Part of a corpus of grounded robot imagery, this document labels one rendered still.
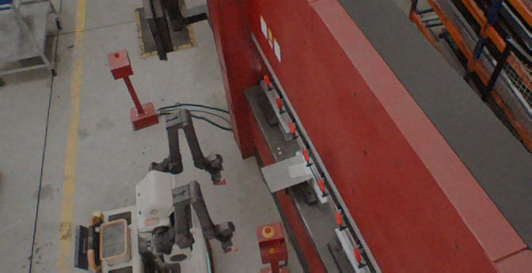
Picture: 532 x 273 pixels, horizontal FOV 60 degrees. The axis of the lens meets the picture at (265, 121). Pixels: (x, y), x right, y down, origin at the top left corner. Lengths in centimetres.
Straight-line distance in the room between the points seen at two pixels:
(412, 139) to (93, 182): 335
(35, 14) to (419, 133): 483
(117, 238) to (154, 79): 234
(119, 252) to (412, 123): 195
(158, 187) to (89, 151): 216
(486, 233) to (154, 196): 160
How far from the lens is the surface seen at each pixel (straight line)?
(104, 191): 422
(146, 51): 519
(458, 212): 128
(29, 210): 442
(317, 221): 278
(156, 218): 251
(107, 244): 290
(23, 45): 534
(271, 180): 277
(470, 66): 408
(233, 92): 337
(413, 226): 160
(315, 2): 177
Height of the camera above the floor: 338
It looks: 52 degrees down
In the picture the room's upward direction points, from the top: 6 degrees counter-clockwise
